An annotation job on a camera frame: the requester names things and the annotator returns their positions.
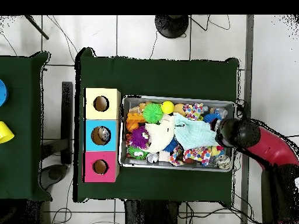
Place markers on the grey round stand foot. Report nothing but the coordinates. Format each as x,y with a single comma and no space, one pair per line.
55,175

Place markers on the small colourful dotted cloth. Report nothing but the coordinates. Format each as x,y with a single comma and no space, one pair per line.
192,111

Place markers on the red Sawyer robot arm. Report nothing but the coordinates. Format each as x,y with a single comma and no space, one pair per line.
271,147

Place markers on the orange toy building block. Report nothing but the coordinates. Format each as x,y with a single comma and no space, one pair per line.
135,122

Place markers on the cream white cloth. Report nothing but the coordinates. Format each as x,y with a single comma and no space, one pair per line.
161,133

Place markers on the wooden box with three holes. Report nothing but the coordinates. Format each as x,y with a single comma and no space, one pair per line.
91,95

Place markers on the silver crushed can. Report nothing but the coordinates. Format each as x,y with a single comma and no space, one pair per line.
223,162

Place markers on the yellow ball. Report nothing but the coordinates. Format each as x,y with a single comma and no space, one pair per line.
167,107

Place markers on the green spiky rubber ball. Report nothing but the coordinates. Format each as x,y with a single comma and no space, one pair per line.
153,112

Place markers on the mint green cloth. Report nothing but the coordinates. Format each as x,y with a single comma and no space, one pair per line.
196,133

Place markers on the large colourful dotted cloth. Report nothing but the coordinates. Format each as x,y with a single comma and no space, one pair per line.
198,155

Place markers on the tan orange ball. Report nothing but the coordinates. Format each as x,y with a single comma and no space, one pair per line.
179,109

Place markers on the green toy with white eyes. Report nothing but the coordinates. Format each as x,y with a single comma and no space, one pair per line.
137,152

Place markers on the yellow cup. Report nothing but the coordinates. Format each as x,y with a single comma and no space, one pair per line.
4,133

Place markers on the black pole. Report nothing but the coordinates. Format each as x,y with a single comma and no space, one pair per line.
37,28

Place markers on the dark green table cloth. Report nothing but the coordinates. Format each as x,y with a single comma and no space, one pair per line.
163,79

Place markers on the black panel stand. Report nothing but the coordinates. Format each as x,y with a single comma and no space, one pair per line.
67,121

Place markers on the blue round object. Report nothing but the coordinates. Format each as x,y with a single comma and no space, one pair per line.
3,92

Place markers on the black round stand base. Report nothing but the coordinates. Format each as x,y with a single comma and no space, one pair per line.
172,25

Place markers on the shallow clear mesh bin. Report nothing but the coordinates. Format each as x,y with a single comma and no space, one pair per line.
128,163

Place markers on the purple spiky ball with eyes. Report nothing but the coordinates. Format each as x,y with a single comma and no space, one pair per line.
139,138

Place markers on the green cloth side table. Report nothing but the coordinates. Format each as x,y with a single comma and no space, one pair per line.
23,163

